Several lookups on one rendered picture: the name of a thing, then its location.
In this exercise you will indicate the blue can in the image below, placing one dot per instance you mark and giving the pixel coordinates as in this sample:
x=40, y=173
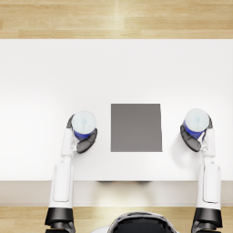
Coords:
x=83, y=123
x=196, y=121

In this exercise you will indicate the dark grey square mat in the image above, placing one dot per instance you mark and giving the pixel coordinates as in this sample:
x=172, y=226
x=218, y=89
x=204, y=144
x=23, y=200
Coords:
x=136, y=127

